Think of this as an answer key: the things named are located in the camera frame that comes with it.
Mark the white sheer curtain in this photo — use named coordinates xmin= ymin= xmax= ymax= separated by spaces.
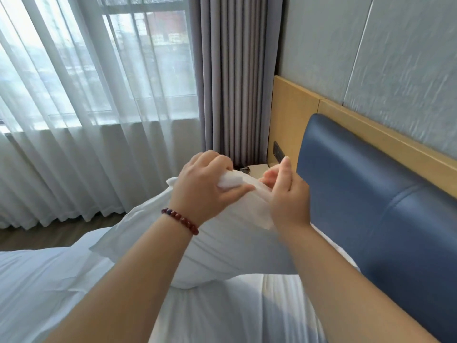
xmin=0 ymin=0 xmax=206 ymax=230

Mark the person's right forearm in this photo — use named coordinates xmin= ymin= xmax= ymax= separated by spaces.
xmin=277 ymin=222 xmax=440 ymax=343

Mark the wooden headboard frame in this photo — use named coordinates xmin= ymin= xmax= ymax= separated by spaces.
xmin=267 ymin=75 xmax=457 ymax=200

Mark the white pillow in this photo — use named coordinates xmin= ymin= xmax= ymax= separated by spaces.
xmin=89 ymin=170 xmax=360 ymax=290

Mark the window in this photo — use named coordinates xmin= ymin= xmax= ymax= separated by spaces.
xmin=0 ymin=0 xmax=199 ymax=134

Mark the person's left forearm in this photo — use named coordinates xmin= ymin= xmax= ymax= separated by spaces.
xmin=43 ymin=209 xmax=199 ymax=343

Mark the person's right hand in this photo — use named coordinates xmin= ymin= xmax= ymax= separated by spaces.
xmin=259 ymin=156 xmax=312 ymax=231

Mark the grey drape curtain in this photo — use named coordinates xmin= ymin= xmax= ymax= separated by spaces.
xmin=188 ymin=0 xmax=283 ymax=167

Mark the person's left hand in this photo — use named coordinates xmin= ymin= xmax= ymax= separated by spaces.
xmin=168 ymin=150 xmax=256 ymax=227

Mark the blue padded headboard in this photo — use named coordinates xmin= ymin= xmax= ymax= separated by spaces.
xmin=296 ymin=114 xmax=457 ymax=343

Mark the wooden bedside table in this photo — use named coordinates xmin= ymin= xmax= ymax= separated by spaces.
xmin=246 ymin=161 xmax=280 ymax=180

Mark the white bed sheet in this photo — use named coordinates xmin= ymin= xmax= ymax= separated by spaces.
xmin=0 ymin=227 xmax=327 ymax=343

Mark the red bead bracelet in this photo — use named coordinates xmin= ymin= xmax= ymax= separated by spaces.
xmin=161 ymin=208 xmax=199 ymax=236

